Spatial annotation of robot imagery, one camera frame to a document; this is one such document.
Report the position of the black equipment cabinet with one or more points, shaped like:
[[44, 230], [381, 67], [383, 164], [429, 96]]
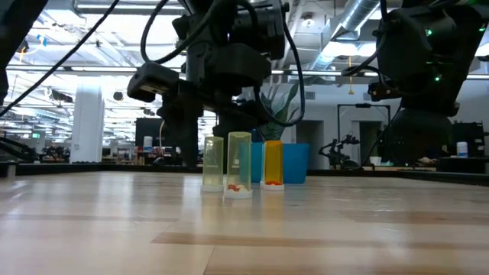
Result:
[[470, 133]]

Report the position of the black monitor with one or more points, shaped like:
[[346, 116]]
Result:
[[149, 126]]

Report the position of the blue basket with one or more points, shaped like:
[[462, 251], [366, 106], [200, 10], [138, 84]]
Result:
[[294, 164]]

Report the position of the green snake plant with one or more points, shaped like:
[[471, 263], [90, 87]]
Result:
[[277, 131]]

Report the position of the black table border rail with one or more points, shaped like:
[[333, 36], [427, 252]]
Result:
[[114, 168]]

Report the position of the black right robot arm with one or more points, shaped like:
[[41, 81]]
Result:
[[412, 46]]

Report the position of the white canister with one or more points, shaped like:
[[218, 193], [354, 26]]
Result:
[[462, 149], [147, 144]]

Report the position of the orange pill bottle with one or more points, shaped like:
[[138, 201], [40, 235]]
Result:
[[274, 162]]

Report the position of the slanted silver ventilation duct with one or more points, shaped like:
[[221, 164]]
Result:
[[355, 17]]

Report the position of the white cup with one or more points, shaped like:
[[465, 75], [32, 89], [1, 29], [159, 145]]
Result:
[[376, 160]]

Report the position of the grey metal post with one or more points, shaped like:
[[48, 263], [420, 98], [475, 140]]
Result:
[[11, 170]]

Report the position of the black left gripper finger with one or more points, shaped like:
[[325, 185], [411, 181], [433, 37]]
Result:
[[237, 124], [189, 130]]

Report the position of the black metal frame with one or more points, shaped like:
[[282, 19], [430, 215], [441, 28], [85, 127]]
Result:
[[359, 105]]

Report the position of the yellow-green bottle with pills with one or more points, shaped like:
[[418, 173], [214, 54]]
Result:
[[238, 160]]

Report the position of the white pillar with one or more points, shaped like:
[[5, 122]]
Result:
[[88, 122]]

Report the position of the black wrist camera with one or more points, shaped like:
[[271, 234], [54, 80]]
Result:
[[384, 91], [240, 66]]

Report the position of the long ceiling light bar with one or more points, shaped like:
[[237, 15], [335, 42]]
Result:
[[103, 69]]

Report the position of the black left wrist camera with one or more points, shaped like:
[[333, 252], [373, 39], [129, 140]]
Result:
[[240, 66]]

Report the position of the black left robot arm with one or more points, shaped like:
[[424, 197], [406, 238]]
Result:
[[15, 23]]

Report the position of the black background robot arm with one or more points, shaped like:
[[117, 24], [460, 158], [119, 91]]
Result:
[[336, 153]]

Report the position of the black slanted bar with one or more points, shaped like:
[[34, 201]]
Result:
[[15, 151]]

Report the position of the yellow-green pill bottle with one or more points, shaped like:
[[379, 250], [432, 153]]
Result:
[[213, 164]]

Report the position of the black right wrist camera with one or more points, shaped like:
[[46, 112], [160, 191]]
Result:
[[384, 91]]

